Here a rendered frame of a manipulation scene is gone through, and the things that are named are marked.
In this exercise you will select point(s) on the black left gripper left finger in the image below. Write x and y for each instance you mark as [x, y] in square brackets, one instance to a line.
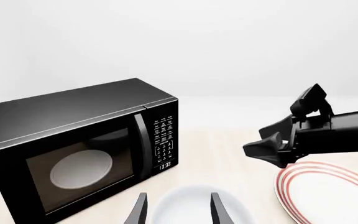
[139, 213]

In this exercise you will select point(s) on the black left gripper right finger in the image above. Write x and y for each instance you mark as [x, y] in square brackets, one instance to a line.
[220, 213]

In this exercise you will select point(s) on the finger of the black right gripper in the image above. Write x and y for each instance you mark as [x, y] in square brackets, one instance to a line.
[263, 150]
[277, 127]

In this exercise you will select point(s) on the white plate with red rings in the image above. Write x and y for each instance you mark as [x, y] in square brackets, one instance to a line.
[331, 193]

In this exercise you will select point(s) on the white round turntable plate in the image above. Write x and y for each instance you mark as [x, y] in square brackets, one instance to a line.
[81, 169]

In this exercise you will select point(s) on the black microwave oven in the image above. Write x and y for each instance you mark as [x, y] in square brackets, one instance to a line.
[82, 144]

